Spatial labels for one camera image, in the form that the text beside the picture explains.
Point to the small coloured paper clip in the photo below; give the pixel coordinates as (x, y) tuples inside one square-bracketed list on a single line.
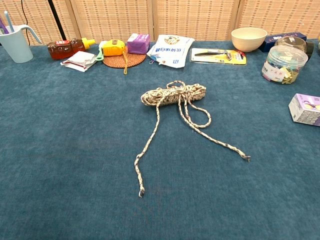
[(151, 61)]

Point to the round woven coaster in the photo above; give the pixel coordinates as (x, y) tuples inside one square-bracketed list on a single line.
[(135, 60)]

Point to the white printed salt bag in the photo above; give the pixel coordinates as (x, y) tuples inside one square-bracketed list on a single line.
[(170, 50)]

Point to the purple tissue pack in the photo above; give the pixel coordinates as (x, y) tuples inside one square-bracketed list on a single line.
[(137, 46)]

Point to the yellow tape measure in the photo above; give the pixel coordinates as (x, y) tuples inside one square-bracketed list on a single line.
[(113, 48)]

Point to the razor in yellow blister pack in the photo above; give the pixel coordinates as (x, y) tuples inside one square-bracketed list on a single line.
[(217, 56)]

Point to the light green brush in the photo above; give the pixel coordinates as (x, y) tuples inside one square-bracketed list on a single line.
[(99, 57)]

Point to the blue table cloth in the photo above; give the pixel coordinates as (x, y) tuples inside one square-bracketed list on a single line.
[(75, 150)]

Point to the white sachet red print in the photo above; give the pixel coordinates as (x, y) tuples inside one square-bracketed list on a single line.
[(80, 61)]

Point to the bamboo folding screen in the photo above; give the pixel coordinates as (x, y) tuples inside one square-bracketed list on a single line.
[(112, 20)]

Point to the cream bowl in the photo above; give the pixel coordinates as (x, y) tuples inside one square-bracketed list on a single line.
[(248, 42)]

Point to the amber honey bottle yellow cap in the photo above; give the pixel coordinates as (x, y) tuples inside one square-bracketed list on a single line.
[(62, 50)]

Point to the clear jar of clips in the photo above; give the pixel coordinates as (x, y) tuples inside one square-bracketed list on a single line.
[(282, 65)]

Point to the dark blue box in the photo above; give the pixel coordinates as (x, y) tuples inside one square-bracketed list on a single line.
[(271, 38)]

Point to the purple white small box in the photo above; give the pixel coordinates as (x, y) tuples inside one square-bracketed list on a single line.
[(305, 107)]

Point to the black tripod pole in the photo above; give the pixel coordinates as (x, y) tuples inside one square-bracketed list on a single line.
[(56, 17)]

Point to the light blue toothbrush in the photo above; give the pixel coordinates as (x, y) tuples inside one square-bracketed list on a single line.
[(8, 22)]

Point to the purple white toothpaste tube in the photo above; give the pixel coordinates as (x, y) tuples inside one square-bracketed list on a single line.
[(2, 28)]

